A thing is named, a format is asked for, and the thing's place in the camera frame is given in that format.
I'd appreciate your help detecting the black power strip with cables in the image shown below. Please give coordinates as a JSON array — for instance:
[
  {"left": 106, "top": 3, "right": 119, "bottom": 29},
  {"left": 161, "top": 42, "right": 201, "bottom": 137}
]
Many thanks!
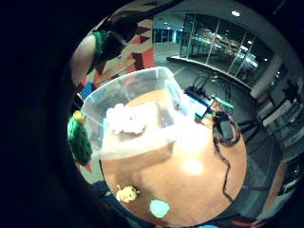
[{"left": 184, "top": 73, "right": 232, "bottom": 100}]

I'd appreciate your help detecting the black cable bundle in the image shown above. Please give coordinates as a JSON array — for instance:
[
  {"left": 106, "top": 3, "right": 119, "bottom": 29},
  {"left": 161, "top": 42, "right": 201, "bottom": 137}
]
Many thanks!
[{"left": 211, "top": 111, "right": 242, "bottom": 203}]

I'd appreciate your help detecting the white and blue flat device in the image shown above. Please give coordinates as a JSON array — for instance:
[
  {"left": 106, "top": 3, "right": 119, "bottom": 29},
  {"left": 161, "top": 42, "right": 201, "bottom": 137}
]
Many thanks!
[{"left": 185, "top": 93, "right": 215, "bottom": 119}]

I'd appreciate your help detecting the clear plastic storage bin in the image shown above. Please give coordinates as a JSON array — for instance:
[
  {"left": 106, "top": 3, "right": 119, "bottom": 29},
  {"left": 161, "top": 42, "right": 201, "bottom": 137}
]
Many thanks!
[{"left": 81, "top": 66, "right": 203, "bottom": 161}]

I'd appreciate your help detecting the pale teal soft toy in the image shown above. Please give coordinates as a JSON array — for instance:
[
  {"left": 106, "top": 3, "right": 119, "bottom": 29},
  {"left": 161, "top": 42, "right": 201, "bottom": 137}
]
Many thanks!
[{"left": 148, "top": 199, "right": 171, "bottom": 219}]

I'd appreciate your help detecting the white soft toy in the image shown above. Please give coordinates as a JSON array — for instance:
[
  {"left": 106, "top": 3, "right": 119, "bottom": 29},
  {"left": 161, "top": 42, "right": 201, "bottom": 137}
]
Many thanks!
[{"left": 105, "top": 103, "right": 148, "bottom": 136}]

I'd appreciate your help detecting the green circuit board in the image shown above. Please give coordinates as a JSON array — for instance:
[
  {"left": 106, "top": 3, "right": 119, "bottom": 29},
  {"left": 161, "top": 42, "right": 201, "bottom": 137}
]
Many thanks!
[{"left": 211, "top": 96, "right": 236, "bottom": 110}]

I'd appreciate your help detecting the the person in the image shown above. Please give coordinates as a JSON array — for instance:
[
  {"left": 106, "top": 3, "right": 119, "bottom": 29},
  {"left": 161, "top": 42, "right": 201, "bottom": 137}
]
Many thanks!
[{"left": 69, "top": 7, "right": 154, "bottom": 87}]

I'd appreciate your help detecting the green knitted soft toy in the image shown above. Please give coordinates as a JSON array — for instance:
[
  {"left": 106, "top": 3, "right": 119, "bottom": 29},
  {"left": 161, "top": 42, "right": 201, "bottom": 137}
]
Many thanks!
[{"left": 66, "top": 109, "right": 94, "bottom": 167}]

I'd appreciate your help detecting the glass window wall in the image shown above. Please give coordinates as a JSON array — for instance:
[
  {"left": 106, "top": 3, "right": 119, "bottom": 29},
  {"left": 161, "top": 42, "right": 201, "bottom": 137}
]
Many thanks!
[{"left": 179, "top": 12, "right": 276, "bottom": 87}]

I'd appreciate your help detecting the yellow soft toy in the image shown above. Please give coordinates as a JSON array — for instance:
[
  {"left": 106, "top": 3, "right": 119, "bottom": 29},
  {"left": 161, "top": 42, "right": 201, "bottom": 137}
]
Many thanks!
[{"left": 115, "top": 184, "right": 141, "bottom": 204}]

